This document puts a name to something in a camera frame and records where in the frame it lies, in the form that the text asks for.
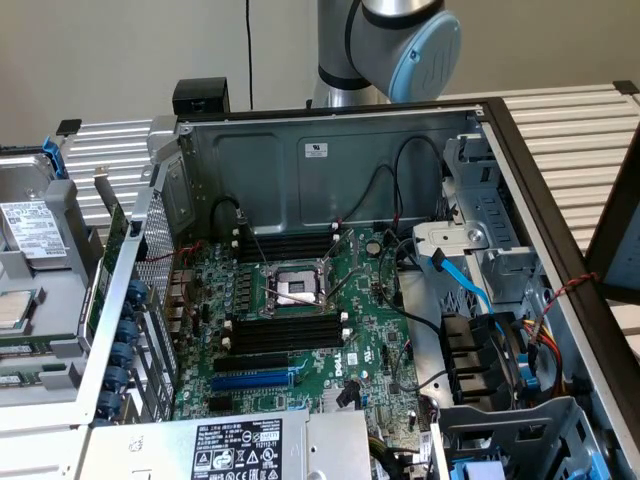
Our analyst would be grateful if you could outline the RAM slot white latches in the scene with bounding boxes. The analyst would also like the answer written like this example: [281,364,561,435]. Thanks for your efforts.
[230,222,342,243]
[221,328,350,350]
[223,310,350,332]
[230,232,343,256]

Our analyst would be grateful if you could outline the metal socket cover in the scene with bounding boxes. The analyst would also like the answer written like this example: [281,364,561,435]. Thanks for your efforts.
[319,228,360,301]

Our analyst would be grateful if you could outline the CPU socket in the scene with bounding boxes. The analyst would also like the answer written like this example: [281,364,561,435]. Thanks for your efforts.
[258,257,342,320]

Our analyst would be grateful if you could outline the green Dell motherboard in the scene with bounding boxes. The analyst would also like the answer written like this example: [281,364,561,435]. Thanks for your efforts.
[172,225,436,441]

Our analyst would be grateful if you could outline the open metal PC case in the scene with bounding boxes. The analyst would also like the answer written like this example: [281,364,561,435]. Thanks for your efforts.
[74,96,640,480]

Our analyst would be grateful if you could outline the long black expansion slot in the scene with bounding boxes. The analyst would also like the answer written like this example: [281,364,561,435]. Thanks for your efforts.
[213,351,291,375]

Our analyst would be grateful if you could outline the blue expansion slot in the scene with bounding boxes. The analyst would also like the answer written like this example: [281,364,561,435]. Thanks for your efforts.
[209,370,295,395]

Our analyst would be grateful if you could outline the silver chipset heatsink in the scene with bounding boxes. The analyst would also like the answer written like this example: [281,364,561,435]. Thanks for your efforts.
[321,384,364,414]

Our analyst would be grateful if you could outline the black fan shroud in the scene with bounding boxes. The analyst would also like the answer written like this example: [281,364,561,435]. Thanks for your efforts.
[438,309,527,407]

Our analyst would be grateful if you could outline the silver metal disk bay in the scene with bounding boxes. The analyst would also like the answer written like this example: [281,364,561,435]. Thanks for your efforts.
[412,133,549,321]

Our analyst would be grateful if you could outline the blue card retention clip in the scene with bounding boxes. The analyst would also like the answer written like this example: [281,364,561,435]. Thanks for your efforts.
[125,278,147,314]
[97,392,123,420]
[104,366,129,394]
[110,342,135,369]
[117,319,140,346]

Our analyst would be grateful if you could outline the black box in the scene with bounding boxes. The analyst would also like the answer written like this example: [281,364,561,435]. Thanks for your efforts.
[172,78,232,115]

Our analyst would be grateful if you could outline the green graphics card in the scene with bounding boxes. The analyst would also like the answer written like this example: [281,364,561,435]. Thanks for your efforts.
[83,167,130,344]

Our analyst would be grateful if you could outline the grey power supply unit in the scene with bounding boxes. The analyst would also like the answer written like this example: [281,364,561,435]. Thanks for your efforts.
[74,407,374,480]

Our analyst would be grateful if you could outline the blue plastic fan clip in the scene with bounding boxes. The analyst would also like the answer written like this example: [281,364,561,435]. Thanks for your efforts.
[518,363,540,397]

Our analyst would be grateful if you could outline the grey drive tray assembly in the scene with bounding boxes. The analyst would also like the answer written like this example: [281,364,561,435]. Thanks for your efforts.
[0,177,104,409]

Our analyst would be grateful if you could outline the dark grey drive cage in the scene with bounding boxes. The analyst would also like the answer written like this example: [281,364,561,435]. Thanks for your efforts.
[430,394,619,480]

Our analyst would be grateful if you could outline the blue disk caddy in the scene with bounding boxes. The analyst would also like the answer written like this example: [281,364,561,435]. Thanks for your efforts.
[0,135,70,182]

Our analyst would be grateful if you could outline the silver hard disk white label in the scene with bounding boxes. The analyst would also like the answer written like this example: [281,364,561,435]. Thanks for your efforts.
[0,152,72,272]

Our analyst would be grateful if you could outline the black framed panel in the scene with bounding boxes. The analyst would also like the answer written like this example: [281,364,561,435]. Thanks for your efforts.
[583,142,640,307]

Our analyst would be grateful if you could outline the silver CPU chip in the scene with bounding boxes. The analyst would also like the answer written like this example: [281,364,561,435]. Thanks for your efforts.
[0,288,40,335]

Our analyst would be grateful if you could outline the black wire with plug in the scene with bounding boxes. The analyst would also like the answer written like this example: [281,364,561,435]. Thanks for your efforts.
[211,194,250,237]

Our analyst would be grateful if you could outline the black red looped wire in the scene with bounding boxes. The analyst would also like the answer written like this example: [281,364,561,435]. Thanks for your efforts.
[343,163,399,226]

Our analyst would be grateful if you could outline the black motherboard wire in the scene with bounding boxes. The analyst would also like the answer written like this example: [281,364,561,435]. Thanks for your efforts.
[376,238,446,334]

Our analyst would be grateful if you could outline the blue SATA wire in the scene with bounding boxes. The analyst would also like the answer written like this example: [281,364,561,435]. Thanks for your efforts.
[429,247,507,337]

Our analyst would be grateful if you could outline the red black twisted wire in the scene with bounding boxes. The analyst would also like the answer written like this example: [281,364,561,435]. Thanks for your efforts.
[134,239,207,269]
[541,271,601,326]

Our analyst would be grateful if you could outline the black camera cable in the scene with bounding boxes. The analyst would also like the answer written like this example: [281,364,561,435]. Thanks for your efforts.
[243,0,255,112]

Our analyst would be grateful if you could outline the yellow red power wires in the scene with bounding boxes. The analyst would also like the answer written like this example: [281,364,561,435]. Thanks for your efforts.
[521,319,557,362]

